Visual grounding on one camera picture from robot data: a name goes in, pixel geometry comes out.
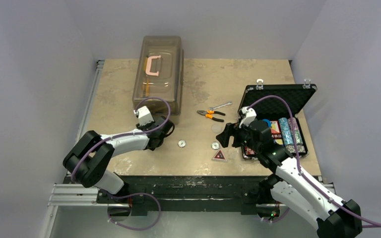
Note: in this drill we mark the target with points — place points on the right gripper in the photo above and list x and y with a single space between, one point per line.
237 135

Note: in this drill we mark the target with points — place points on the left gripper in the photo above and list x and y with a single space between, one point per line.
152 123

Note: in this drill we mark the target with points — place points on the clear round disc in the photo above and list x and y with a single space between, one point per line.
217 128

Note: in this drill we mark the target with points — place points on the white poker chip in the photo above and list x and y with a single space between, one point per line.
182 143
215 145

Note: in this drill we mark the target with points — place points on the red triangle dealer marker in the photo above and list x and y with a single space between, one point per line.
219 156

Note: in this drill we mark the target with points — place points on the yellow blue card deck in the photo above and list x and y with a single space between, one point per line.
279 141

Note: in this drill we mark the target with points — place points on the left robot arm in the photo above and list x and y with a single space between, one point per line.
88 160

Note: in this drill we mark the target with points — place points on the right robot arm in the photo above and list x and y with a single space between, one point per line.
290 184

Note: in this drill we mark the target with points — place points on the red green chip row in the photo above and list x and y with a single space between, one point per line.
248 152

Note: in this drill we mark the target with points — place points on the orange black pliers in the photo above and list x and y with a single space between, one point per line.
209 114

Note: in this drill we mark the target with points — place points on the silver wrench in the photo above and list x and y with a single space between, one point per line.
220 106

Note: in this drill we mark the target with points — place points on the blue round button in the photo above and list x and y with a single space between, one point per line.
268 122

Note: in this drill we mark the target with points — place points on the red card deck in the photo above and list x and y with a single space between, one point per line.
275 128

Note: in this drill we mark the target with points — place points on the black poker case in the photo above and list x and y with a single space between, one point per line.
296 97

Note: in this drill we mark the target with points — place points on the light blue chip row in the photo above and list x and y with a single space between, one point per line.
287 126

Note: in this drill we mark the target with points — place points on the translucent brown storage box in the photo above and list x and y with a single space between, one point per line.
160 74

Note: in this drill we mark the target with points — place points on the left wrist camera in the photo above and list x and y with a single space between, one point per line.
143 115

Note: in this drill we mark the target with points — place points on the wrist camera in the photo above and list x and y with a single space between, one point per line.
143 115
247 115

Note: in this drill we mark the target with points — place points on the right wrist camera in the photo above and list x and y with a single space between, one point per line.
247 115

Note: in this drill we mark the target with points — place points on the black metal table frame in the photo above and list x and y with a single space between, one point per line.
242 194

